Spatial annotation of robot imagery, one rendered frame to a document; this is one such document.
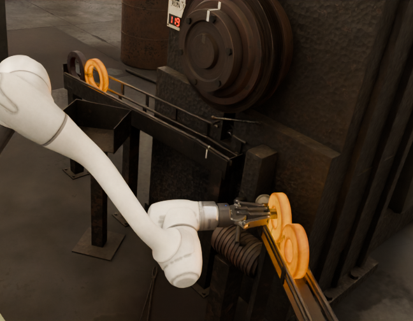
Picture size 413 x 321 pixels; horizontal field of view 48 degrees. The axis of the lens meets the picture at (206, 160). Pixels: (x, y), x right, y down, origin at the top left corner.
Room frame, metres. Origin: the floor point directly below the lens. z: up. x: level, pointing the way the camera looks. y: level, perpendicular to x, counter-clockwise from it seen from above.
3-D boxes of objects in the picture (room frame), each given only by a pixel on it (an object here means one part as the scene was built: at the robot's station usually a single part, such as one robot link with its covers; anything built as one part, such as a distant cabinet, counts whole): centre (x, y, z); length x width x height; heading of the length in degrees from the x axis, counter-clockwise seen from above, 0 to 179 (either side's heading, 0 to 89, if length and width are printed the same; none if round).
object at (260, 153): (1.51, -0.20, 0.68); 0.11 x 0.08 x 0.24; 137
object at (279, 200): (1.21, -0.25, 0.72); 0.16 x 0.03 x 0.16; 12
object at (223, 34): (1.59, 0.04, 1.11); 0.28 x 0.06 x 0.28; 47
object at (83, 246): (1.79, 0.50, 0.36); 0.26 x 0.20 x 0.72; 82
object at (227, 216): (1.18, -0.10, 0.73); 0.09 x 0.08 x 0.07; 102
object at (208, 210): (1.16, -0.03, 0.73); 0.09 x 0.06 x 0.09; 12
